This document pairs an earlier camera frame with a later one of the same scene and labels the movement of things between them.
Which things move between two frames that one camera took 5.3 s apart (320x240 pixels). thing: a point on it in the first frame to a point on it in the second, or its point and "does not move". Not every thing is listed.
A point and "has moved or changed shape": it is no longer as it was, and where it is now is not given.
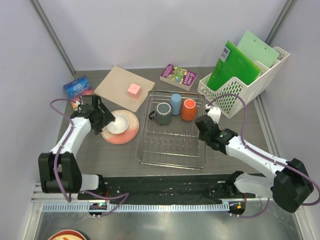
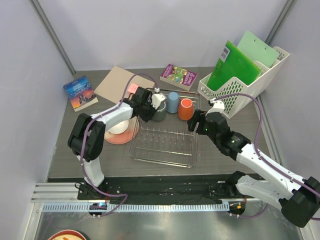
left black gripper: x=107 y=118 to x=146 y=118
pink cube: x=134 y=91 does not move
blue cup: x=176 y=100 has moved or changed shape
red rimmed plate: x=67 y=234 does not move
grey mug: x=163 y=115 has moved or changed shape
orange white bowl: x=119 y=125 does not move
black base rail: x=193 y=188 does not move
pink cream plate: x=130 y=134 does not move
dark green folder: x=233 y=62 does not move
